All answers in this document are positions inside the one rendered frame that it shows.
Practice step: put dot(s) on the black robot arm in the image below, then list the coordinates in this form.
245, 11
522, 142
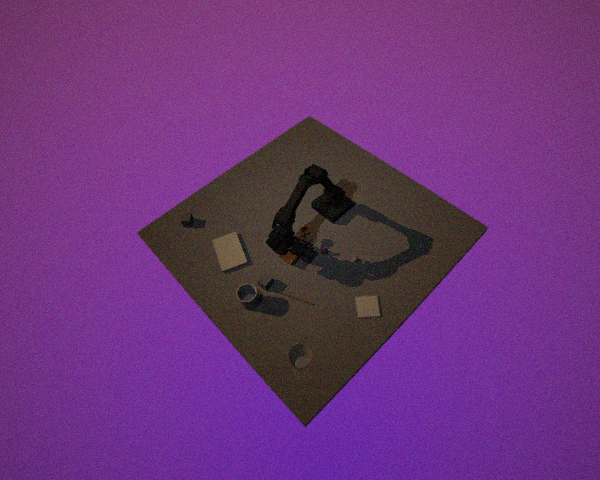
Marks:
286, 214

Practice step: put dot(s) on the wooden toy catapult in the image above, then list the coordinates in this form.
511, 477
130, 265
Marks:
289, 257

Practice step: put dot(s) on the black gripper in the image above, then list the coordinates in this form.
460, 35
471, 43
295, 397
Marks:
297, 248

